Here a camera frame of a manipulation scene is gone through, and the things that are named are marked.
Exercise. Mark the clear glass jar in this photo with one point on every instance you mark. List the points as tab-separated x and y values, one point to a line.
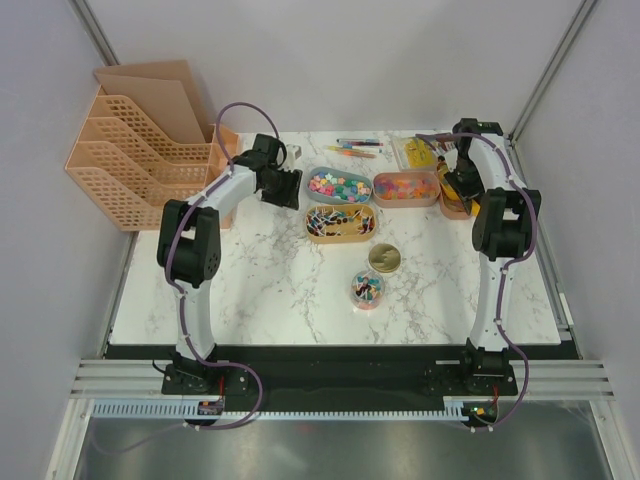
367	290

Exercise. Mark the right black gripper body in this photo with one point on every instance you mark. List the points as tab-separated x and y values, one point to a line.
464	179

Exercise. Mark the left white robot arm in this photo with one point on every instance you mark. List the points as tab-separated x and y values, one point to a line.
189	252

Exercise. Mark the tan tray of lollipops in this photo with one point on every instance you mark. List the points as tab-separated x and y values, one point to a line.
338	224

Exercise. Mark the round gold jar lid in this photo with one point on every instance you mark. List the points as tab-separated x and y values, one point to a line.
384	258

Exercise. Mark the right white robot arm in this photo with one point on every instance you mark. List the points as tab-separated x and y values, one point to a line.
504	234

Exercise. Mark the coloured pens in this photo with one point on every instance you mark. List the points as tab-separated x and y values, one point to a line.
359	148

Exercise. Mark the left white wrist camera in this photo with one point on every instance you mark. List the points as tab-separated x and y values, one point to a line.
293	153

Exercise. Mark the peach mesh file organizer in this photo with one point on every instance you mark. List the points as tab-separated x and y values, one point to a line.
147	139

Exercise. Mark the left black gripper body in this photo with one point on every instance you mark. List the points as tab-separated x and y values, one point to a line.
283	187

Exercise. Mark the pink tray of gummy candies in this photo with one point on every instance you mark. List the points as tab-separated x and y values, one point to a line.
406	189

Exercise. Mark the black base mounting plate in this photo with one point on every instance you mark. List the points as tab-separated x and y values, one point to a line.
243	387

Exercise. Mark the grey tray of colourful candies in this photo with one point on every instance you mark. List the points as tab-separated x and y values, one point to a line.
336	187

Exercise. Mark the aluminium frame rail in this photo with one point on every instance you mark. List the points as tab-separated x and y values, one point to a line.
541	380

